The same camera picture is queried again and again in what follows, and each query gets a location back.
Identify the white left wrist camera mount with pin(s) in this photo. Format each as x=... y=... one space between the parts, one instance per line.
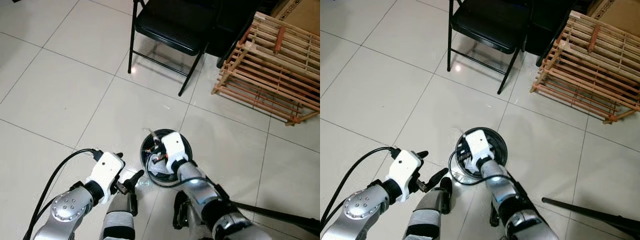
x=106 y=172
x=406 y=170

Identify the robot right leg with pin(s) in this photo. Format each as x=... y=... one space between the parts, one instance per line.
x=496 y=215
x=182 y=215

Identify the black folding chair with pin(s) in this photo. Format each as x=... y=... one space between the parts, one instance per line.
x=492 y=22
x=170 y=22

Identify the robot leg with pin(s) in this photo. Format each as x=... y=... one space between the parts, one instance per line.
x=496 y=215
x=430 y=215
x=120 y=220
x=182 y=215

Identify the black round rubbish bin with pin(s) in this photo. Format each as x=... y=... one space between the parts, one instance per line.
x=501 y=142
x=186 y=142

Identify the wooden slat rack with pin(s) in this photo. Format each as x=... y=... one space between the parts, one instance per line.
x=590 y=65
x=275 y=65

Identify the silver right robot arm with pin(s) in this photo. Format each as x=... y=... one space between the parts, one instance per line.
x=515 y=205
x=210 y=205

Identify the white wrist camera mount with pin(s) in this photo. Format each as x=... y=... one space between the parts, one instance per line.
x=480 y=145
x=106 y=172
x=406 y=170
x=175 y=147

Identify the robot left leg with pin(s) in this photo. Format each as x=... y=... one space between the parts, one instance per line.
x=430 y=215
x=120 y=220

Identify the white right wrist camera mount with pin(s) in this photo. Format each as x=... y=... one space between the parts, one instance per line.
x=480 y=145
x=175 y=147

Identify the brown cardboard box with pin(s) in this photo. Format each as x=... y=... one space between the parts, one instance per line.
x=300 y=12
x=617 y=12

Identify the black metal pole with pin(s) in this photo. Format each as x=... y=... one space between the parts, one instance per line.
x=590 y=215
x=280 y=217

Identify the black padded chair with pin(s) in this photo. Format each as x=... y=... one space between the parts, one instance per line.
x=232 y=25
x=550 y=25

